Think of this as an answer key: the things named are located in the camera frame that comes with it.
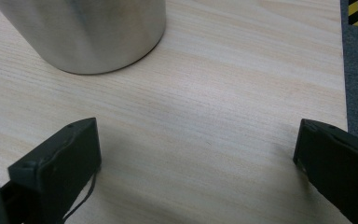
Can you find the stainless steel cup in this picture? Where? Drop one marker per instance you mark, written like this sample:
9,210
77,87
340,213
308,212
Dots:
84,34

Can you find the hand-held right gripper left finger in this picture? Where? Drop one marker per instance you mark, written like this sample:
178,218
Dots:
59,168

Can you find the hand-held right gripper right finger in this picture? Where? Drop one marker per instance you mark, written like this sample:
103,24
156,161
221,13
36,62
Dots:
338,165

